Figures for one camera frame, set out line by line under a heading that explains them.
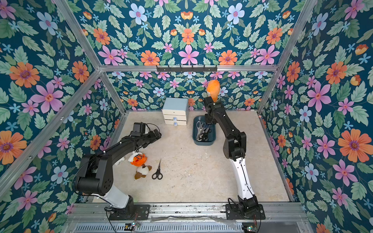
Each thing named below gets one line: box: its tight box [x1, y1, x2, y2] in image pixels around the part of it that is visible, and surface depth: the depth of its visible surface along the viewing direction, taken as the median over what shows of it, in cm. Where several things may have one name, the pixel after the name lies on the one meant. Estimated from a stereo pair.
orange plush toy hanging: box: [206, 79, 221, 103], surface depth 98 cm
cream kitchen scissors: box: [196, 120, 207, 142], surface depth 107 cm
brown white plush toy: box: [134, 164, 153, 180], surface depth 87 cm
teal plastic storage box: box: [192, 115, 217, 146], surface depth 103 cm
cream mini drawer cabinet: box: [162, 97, 189, 127], surface depth 107 cm
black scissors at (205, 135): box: [201, 127, 209, 142], surface depth 102 cm
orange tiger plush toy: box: [128, 152, 148, 167], surface depth 89 cm
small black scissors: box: [151, 158, 164, 180], surface depth 88 cm
